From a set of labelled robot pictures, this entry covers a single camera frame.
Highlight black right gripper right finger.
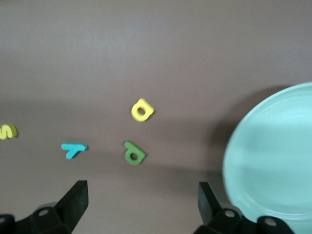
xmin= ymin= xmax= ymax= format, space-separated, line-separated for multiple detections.
xmin=194 ymin=182 xmax=259 ymax=234

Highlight light green plate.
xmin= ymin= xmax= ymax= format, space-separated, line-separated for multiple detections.
xmin=222 ymin=82 xmax=312 ymax=234

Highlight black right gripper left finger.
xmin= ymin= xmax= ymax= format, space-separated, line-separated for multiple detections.
xmin=14 ymin=180 xmax=89 ymax=234

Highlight cyan letter y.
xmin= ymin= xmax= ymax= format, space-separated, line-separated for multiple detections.
xmin=60 ymin=143 xmax=88 ymax=160

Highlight yellow letter s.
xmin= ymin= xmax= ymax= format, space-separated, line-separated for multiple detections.
xmin=0 ymin=123 xmax=18 ymax=140

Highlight green letter p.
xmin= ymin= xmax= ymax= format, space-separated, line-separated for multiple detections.
xmin=123 ymin=141 xmax=147 ymax=166

